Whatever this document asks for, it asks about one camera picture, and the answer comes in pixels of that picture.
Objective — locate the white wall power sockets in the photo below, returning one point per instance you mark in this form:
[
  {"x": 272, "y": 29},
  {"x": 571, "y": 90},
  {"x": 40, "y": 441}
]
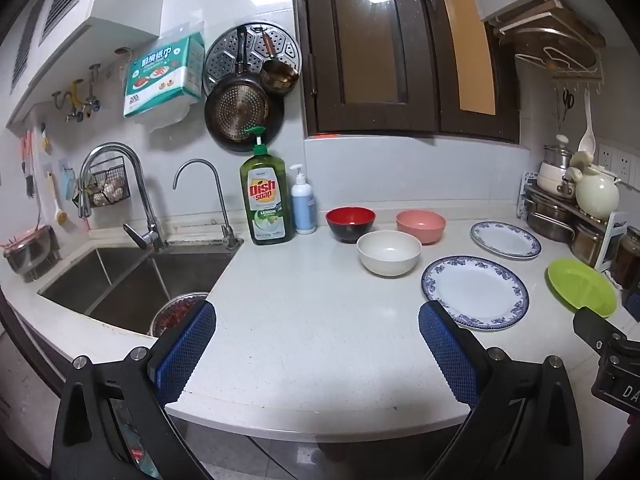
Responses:
[{"x": 620, "y": 161}]

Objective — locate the white blue pump bottle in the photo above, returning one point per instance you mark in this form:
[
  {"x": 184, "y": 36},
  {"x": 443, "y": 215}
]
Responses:
[{"x": 304, "y": 211}]

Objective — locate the wire sponge basket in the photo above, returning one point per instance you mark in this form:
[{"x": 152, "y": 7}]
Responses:
[{"x": 107, "y": 182}]

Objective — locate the dark wooden window frame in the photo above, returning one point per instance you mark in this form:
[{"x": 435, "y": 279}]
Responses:
[{"x": 405, "y": 68}]

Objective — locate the green plastic plate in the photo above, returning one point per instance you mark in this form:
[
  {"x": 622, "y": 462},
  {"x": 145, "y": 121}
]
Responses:
[{"x": 579, "y": 286}]

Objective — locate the stainless steel pot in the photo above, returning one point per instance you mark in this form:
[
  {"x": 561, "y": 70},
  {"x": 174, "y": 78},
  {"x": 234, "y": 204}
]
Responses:
[
  {"x": 549, "y": 220},
  {"x": 586, "y": 244}
]

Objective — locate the metal colander with pink rim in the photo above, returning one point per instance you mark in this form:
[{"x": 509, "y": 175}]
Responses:
[{"x": 34, "y": 254}]

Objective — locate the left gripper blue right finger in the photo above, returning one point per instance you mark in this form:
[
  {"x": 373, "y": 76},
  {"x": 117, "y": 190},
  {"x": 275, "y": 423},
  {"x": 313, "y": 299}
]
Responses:
[{"x": 458, "y": 354}]

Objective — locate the lower stainless steel pot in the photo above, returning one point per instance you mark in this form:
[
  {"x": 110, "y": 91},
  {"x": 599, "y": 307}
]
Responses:
[{"x": 586, "y": 244}]

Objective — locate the stainless steel sink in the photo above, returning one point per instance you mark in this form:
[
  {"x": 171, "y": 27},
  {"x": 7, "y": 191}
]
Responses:
[{"x": 126, "y": 287}]

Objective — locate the paper towel pack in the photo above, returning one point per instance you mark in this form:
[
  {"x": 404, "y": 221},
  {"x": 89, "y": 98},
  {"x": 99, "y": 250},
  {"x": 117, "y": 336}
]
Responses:
[{"x": 165, "y": 83}]

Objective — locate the white range hood cabinet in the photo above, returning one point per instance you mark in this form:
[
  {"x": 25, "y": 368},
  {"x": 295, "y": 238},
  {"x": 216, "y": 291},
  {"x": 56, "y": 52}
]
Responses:
[{"x": 56, "y": 45}]

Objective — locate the glass jar with brown contents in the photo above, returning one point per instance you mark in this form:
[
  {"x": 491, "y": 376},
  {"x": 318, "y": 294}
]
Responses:
[{"x": 626, "y": 263}]

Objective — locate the white bowl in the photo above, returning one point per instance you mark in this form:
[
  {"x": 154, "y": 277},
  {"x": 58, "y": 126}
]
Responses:
[{"x": 389, "y": 253}]

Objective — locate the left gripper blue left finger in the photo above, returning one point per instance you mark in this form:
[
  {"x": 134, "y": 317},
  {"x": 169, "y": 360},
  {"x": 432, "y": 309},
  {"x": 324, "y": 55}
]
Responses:
[{"x": 177, "y": 352}]

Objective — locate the wooden cutting boards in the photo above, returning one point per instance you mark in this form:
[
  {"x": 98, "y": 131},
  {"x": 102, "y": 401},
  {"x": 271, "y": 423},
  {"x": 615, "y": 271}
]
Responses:
[{"x": 552, "y": 36}]

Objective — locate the white plastic rice spoon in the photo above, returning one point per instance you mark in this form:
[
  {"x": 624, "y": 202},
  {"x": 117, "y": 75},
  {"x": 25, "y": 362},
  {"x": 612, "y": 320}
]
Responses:
[{"x": 588, "y": 143}]

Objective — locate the pink bowl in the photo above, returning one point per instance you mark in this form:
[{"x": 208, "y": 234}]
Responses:
[{"x": 425, "y": 225}]

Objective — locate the white metal pot rack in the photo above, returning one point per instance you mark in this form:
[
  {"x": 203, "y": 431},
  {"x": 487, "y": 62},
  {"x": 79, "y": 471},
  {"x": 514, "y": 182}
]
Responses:
[{"x": 612, "y": 229}]

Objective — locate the upper stainless steel pot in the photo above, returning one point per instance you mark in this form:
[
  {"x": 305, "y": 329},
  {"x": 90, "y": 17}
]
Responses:
[{"x": 549, "y": 220}]

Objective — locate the green dish soap bottle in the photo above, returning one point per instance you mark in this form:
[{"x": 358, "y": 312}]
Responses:
[{"x": 265, "y": 194}]

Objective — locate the black scissors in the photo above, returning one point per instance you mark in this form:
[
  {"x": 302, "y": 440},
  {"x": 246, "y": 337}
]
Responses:
[{"x": 568, "y": 100}]

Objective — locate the metal strainer in sink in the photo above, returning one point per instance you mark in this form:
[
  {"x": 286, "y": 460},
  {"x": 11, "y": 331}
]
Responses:
[{"x": 172, "y": 313}]

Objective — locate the small brass saucepan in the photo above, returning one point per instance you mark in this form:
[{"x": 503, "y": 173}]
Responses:
[{"x": 275, "y": 75}]

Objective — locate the cream ceramic jug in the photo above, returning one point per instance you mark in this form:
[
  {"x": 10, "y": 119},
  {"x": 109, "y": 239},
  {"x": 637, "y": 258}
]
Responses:
[{"x": 596, "y": 188}]

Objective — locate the round metal steamer tray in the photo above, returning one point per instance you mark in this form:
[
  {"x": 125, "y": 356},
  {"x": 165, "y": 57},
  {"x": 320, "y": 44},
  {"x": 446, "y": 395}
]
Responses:
[{"x": 221, "y": 55}]

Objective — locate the large blue floral plate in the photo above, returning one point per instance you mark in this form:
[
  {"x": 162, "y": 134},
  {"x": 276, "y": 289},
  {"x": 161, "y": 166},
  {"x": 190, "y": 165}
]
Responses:
[{"x": 477, "y": 293}]

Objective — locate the small blue floral plate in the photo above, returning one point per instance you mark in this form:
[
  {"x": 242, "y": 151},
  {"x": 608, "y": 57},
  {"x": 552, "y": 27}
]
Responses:
[{"x": 506, "y": 240}]

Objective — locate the red and black bowl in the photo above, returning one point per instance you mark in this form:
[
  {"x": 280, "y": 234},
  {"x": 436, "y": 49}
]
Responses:
[{"x": 348, "y": 224}]

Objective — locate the black frying pan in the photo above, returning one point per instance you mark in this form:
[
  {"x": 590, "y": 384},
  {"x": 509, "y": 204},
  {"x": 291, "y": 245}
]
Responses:
[{"x": 239, "y": 102}]

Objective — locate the white pot with glass lid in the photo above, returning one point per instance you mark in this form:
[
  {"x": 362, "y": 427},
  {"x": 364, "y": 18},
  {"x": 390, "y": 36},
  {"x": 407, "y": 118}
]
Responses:
[{"x": 551, "y": 177}]

